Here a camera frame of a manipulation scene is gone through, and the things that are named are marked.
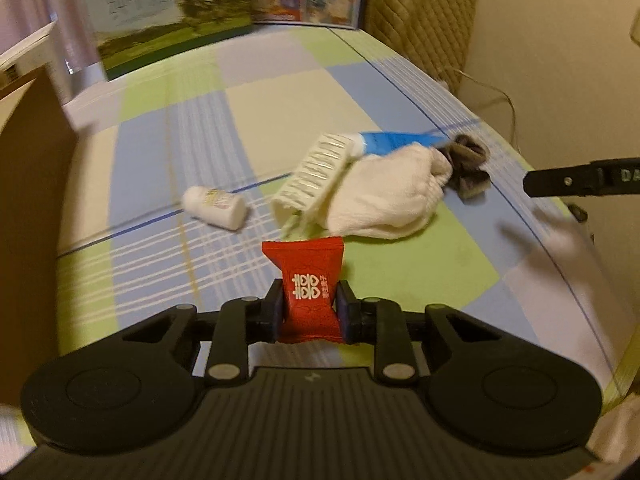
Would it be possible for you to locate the brown cardboard shoe box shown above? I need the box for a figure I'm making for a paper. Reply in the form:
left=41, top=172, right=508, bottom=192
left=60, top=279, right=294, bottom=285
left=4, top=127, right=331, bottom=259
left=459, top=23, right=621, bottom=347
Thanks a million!
left=0, top=67, right=76, bottom=406

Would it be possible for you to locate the dark hair scrunchie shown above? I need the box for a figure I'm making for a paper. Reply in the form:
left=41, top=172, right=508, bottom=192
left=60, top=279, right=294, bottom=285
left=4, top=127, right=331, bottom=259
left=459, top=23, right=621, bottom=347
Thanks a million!
left=440, top=134, right=493, bottom=201

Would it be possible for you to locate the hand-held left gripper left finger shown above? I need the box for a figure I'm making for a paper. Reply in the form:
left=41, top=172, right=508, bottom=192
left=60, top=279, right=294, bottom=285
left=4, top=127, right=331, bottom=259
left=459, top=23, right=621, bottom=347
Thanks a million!
left=122, top=280, right=283, bottom=386

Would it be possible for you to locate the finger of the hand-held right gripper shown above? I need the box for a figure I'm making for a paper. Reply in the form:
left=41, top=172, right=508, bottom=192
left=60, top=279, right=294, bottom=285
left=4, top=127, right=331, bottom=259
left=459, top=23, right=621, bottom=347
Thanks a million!
left=522, top=160, right=601, bottom=198

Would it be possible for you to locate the blue cream tube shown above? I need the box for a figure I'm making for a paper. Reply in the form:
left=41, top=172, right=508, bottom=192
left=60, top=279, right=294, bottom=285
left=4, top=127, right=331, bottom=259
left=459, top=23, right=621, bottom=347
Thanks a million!
left=350, top=131, right=446, bottom=158

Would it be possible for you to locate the white knitted sock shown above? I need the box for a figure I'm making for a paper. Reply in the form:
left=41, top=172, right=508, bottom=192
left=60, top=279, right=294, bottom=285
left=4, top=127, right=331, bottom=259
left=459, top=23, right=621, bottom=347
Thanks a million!
left=325, top=144, right=453, bottom=238

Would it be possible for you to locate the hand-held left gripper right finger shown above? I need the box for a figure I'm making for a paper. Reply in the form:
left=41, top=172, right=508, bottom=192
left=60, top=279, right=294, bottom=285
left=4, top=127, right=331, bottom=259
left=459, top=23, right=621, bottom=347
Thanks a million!
left=336, top=281, right=501, bottom=386

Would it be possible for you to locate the beige quilted chair cover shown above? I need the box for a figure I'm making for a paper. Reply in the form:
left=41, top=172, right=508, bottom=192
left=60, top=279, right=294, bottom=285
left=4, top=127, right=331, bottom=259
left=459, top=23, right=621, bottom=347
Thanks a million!
left=362, top=0, right=478, bottom=93

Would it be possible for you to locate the white cardboard box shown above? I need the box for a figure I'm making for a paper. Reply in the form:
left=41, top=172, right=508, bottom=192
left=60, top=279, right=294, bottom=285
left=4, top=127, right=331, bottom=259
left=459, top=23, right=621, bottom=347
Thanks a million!
left=0, top=22, right=56, bottom=86

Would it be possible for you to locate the small white plastic bottle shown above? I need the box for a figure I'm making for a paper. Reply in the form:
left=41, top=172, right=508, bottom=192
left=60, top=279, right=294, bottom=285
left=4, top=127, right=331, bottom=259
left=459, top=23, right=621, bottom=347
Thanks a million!
left=181, top=186, right=247, bottom=232

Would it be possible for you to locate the red candy packet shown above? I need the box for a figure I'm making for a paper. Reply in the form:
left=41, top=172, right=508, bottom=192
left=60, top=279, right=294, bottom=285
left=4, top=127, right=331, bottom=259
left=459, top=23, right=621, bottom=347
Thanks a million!
left=261, top=239, right=347, bottom=345

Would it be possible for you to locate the green landscape picture box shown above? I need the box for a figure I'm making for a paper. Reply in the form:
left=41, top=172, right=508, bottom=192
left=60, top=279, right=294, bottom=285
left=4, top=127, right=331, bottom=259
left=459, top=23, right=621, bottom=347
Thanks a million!
left=77, top=0, right=253, bottom=81

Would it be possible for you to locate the white hair claw clip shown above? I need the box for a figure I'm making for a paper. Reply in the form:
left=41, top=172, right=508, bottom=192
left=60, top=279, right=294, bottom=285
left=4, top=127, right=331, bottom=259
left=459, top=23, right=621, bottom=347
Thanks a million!
left=271, top=132, right=357, bottom=228

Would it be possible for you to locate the white power cable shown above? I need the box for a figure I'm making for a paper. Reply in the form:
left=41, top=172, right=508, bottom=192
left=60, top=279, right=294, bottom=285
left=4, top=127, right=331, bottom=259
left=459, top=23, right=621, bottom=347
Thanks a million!
left=435, top=72, right=521, bottom=151

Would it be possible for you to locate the pink curtain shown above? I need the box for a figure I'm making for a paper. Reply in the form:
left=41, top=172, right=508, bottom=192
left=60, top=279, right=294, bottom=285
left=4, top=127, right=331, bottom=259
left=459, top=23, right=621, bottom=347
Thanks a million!
left=0, top=0, right=101, bottom=106

